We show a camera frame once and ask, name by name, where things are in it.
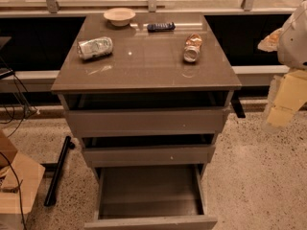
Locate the grey bottom drawer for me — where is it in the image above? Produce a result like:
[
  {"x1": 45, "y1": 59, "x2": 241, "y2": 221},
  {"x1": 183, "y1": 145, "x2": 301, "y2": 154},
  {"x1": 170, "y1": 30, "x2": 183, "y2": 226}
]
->
[{"x1": 84, "y1": 165, "x2": 217, "y2": 230}]

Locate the grey drawer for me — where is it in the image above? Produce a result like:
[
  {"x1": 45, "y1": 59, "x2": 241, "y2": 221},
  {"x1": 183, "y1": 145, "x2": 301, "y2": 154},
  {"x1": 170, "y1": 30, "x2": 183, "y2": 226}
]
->
[
  {"x1": 61, "y1": 91, "x2": 232, "y2": 138},
  {"x1": 84, "y1": 165, "x2": 217, "y2": 230},
  {"x1": 83, "y1": 134, "x2": 215, "y2": 168}
]

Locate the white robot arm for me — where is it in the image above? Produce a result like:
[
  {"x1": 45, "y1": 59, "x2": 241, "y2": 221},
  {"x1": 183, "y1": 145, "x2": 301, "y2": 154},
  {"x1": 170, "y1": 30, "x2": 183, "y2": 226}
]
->
[{"x1": 258, "y1": 0, "x2": 307, "y2": 132}]

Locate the grey middle drawer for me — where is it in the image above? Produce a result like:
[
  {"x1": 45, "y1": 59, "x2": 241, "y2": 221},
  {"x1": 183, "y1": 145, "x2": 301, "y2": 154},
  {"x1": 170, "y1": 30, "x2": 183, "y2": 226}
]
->
[{"x1": 83, "y1": 134, "x2": 215, "y2": 168}]

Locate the grey drawer cabinet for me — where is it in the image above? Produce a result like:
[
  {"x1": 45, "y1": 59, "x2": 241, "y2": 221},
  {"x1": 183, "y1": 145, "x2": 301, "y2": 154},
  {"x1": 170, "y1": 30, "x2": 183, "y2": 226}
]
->
[{"x1": 51, "y1": 12, "x2": 243, "y2": 184}]

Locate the grey top drawer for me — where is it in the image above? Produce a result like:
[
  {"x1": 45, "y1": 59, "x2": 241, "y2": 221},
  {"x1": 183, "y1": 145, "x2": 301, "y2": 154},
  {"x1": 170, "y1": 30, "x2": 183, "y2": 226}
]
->
[{"x1": 61, "y1": 91, "x2": 232, "y2": 138}]

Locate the black table leg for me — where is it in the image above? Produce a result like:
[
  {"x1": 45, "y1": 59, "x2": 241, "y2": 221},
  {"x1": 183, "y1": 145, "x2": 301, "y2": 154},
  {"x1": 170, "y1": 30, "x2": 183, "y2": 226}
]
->
[{"x1": 231, "y1": 91, "x2": 246, "y2": 118}]

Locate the crushed orange silver can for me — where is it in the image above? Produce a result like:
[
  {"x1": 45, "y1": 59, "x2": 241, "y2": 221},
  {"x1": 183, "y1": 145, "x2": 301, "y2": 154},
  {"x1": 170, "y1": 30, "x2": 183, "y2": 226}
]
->
[{"x1": 183, "y1": 34, "x2": 202, "y2": 62}]

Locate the dark blue remote control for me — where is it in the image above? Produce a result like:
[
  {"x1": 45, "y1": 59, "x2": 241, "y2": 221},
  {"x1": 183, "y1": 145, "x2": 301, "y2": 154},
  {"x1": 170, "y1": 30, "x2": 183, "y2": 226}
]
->
[{"x1": 147, "y1": 22, "x2": 176, "y2": 33}]

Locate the cream ceramic bowl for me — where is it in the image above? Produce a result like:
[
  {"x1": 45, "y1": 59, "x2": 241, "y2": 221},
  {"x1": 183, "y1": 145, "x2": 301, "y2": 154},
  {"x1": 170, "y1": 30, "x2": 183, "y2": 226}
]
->
[{"x1": 104, "y1": 8, "x2": 135, "y2": 27}]

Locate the crushed green white can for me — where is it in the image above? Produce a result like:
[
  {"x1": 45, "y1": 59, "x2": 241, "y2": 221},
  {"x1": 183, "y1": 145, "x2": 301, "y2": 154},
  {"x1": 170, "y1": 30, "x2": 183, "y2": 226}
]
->
[{"x1": 77, "y1": 36, "x2": 113, "y2": 60}]

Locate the black metal bar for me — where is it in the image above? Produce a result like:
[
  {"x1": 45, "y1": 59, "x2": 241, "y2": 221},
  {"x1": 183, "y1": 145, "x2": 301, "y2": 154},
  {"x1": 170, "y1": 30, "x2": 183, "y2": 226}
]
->
[{"x1": 43, "y1": 136, "x2": 75, "y2": 207}]

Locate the cardboard box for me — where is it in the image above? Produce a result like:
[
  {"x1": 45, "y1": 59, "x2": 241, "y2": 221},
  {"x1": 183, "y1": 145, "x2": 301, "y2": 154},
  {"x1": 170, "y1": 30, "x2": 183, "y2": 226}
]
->
[{"x1": 0, "y1": 131, "x2": 45, "y2": 230}]

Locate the black cable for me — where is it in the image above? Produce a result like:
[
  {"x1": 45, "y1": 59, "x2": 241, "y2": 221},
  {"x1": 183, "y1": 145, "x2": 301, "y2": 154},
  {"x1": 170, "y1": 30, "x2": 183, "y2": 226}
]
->
[{"x1": 0, "y1": 150, "x2": 28, "y2": 230}]

